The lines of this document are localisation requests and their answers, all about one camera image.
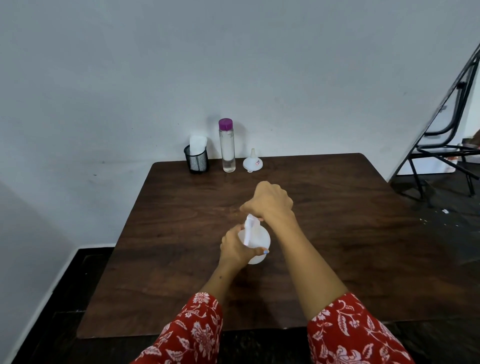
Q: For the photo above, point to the person's left hand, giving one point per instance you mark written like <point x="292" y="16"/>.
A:
<point x="233" y="247"/>

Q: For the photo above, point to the person's right hand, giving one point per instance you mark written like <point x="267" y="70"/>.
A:
<point x="270" y="204"/>

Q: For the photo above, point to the person's left thumb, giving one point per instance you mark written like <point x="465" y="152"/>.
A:
<point x="235" y="235"/>

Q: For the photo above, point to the person's right thumb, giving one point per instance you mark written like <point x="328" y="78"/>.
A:
<point x="250" y="210"/>

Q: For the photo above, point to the white plastic spray bottle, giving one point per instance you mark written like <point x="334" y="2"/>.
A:
<point x="258" y="240"/>

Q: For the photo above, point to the person's left forearm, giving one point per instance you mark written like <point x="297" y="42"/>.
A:
<point x="223" y="276"/>

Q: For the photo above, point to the person's right forearm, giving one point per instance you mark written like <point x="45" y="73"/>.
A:
<point x="305" y="262"/>

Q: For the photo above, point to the brown wooden table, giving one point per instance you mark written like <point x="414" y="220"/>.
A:
<point x="285" y="240"/>

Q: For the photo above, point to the white plastic funnel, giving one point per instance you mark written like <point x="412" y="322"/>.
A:
<point x="253" y="162"/>

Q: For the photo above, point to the clear bottle with purple cap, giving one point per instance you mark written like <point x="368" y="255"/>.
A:
<point x="227" y="148"/>

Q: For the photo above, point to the black mesh holder cup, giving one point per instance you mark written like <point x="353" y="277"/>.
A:
<point x="196" y="160"/>

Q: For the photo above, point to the white tissue paper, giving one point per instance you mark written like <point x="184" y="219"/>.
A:
<point x="197" y="144"/>

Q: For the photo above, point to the red floral left sleeve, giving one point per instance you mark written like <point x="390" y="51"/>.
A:
<point x="187" y="333"/>

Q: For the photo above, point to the red floral sleeve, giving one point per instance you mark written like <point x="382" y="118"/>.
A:
<point x="352" y="333"/>
<point x="187" y="333"/>

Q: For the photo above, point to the red floral right sleeve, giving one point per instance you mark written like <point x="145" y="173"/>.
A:
<point x="352" y="333"/>

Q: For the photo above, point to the black metal chair frame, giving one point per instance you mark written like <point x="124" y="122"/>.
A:
<point x="446" y="135"/>

